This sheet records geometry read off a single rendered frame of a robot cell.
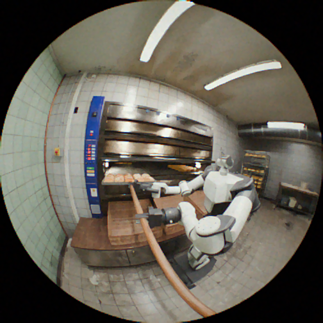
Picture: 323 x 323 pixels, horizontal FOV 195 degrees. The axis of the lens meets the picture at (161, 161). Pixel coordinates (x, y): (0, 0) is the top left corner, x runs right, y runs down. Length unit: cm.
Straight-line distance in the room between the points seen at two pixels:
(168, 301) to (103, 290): 73
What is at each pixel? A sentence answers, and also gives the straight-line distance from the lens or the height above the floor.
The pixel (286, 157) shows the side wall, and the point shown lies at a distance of 513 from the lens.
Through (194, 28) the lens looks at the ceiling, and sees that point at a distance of 115.
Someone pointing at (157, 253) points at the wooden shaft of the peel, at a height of 120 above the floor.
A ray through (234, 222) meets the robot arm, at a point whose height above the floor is 133.
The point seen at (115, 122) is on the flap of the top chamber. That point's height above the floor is 183.
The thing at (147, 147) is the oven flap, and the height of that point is 155.
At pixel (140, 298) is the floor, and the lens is 151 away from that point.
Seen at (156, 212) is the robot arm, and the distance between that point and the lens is 46.
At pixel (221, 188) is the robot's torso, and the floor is 135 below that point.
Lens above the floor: 151
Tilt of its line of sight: 6 degrees down
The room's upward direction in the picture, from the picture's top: 4 degrees clockwise
